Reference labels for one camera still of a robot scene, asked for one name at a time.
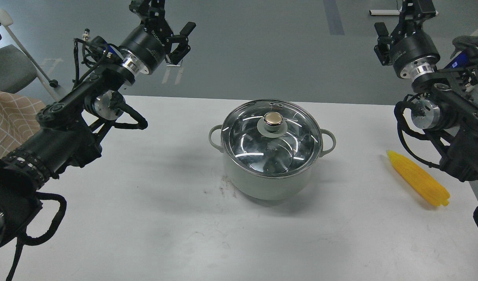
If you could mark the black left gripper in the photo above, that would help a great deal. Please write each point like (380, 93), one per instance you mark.
(153, 41)

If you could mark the pale green steel pot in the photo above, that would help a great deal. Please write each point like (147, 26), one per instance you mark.
(267, 188)

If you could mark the yellow toy corn cob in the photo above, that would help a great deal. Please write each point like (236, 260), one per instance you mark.
(422, 182)

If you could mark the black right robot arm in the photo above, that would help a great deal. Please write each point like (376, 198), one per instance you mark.
(437, 124)

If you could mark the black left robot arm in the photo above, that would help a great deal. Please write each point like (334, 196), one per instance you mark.
(72, 128)

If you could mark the beige checkered cloth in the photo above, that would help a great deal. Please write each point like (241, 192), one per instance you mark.
(17, 120)

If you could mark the glass pot lid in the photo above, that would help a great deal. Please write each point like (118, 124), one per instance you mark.
(271, 138)

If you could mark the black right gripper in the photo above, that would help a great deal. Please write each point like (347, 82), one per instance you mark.
(408, 48)

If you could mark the white desk leg base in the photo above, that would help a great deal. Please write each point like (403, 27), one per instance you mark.
(377, 12)

